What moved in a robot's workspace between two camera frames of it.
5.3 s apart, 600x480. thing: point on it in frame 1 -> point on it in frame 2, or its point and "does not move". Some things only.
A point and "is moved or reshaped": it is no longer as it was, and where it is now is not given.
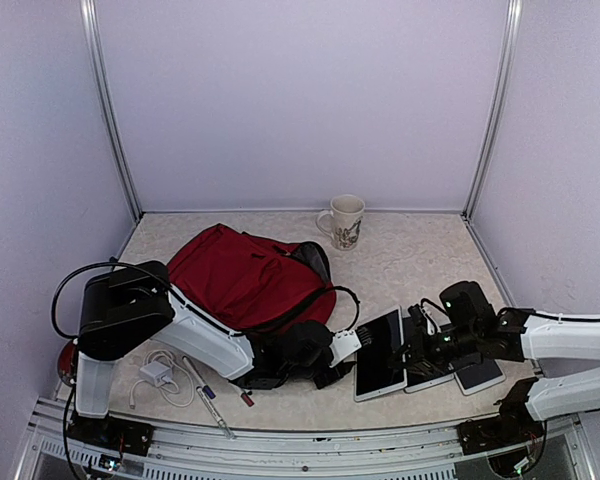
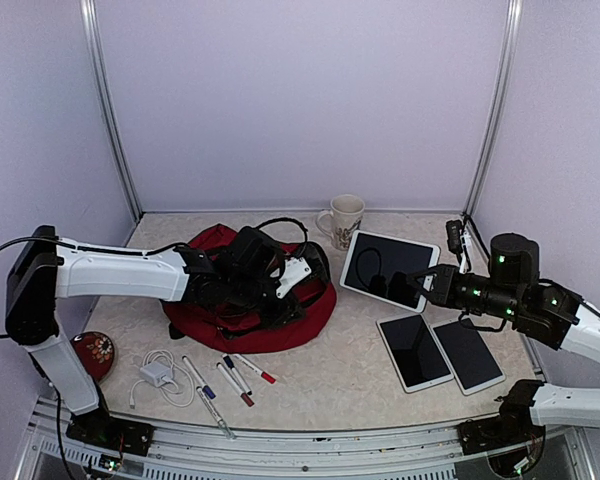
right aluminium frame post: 513,29 does not move
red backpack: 250,282 is moved or reshaped
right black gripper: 419,352 -> 444,291
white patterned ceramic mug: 343,221 does not move
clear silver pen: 219,419 does not move
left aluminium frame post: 91,24 does not move
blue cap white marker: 205,388 does not move
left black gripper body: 299,373 -> 271,318
